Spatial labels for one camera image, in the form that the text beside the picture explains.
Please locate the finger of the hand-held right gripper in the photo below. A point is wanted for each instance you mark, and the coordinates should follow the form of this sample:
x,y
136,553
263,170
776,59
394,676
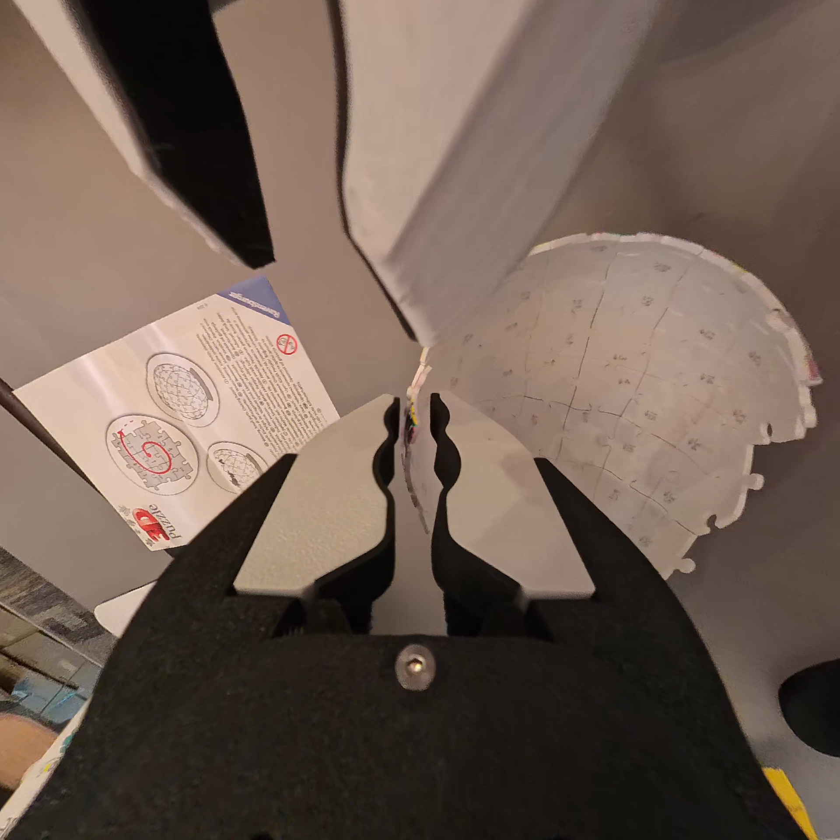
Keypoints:
x,y
472,131
85,65

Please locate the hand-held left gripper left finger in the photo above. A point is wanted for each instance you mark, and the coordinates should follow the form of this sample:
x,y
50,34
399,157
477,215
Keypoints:
x,y
315,518

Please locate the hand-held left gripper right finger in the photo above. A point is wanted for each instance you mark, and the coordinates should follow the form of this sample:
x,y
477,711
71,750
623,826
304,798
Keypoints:
x,y
518,518

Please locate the half-built colourful puzzle ball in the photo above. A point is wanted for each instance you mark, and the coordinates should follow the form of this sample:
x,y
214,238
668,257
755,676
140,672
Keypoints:
x,y
623,394

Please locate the colourful puzzle box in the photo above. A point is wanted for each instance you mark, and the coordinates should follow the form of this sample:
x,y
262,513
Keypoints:
x,y
26,748

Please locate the folded paper instruction leaflet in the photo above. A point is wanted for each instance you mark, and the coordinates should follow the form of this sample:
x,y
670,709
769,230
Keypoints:
x,y
98,420

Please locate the black padded wrist rest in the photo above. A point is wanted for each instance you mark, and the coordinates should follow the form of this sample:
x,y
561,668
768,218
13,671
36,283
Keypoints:
x,y
817,709

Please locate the yellow plastic bin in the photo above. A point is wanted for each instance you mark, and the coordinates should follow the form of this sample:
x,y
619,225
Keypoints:
x,y
791,807

